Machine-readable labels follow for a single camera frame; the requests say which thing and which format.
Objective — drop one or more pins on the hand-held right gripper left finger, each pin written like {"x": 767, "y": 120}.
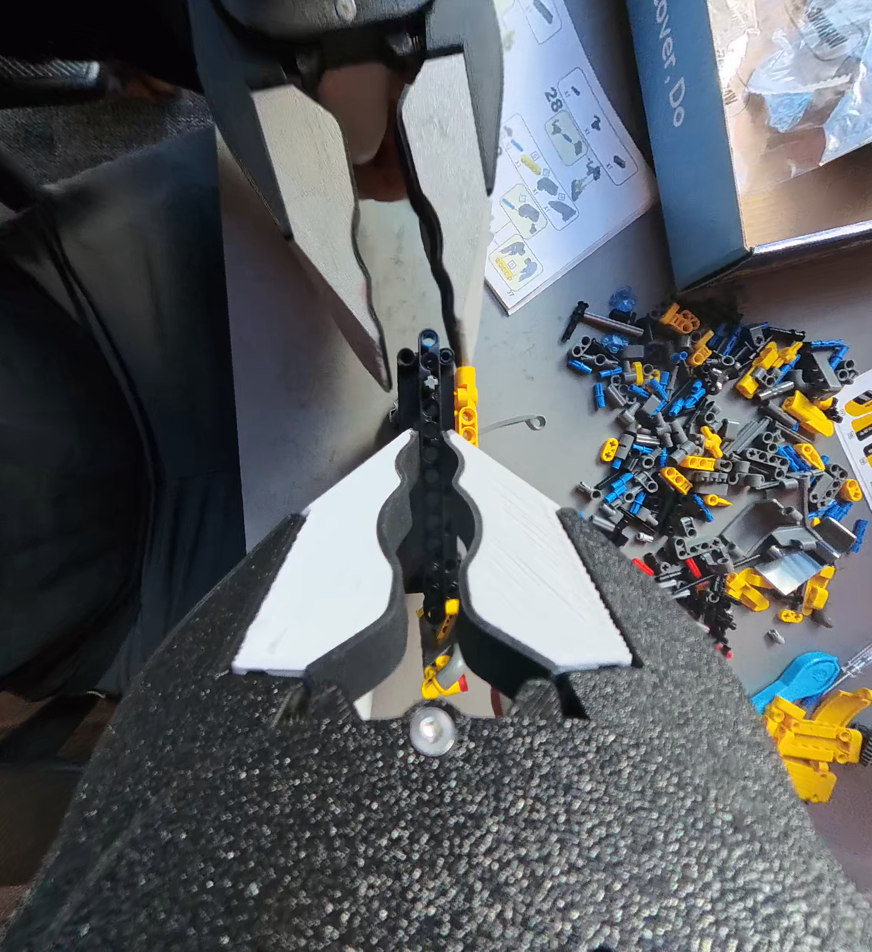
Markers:
{"x": 317, "y": 595}

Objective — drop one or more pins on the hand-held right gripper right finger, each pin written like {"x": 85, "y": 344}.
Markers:
{"x": 547, "y": 587}

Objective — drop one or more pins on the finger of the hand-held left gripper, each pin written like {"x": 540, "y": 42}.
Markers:
{"x": 309, "y": 186}
{"x": 450, "y": 149}

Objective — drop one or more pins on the yellow toy vehicle model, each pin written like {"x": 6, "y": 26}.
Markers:
{"x": 465, "y": 401}

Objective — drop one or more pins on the grey desk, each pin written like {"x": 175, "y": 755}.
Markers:
{"x": 294, "y": 372}

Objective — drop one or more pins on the instruction booklet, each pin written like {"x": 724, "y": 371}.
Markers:
{"x": 555, "y": 149}

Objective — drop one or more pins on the pile of small building pieces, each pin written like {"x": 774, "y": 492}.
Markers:
{"x": 703, "y": 461}

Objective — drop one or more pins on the person's dark jeans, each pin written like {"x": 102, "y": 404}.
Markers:
{"x": 153, "y": 335}

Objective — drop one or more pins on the dark curved panel piece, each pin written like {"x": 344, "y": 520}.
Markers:
{"x": 763, "y": 535}

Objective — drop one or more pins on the blue translucent disc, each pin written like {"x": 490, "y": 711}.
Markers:
{"x": 622, "y": 300}

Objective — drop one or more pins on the grey axle with black connector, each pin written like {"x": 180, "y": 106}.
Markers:
{"x": 607, "y": 321}

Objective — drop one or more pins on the blue cardboard box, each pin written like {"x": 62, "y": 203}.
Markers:
{"x": 703, "y": 149}

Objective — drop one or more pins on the blue brick separator tool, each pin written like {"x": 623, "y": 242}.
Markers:
{"x": 800, "y": 677}

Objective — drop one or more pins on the pile of yellow beams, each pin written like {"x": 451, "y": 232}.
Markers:
{"x": 815, "y": 736}

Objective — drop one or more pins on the clear tube piece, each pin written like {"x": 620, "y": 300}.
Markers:
{"x": 863, "y": 658}

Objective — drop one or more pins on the clear plastic bag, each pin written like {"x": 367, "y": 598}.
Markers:
{"x": 830, "y": 74}

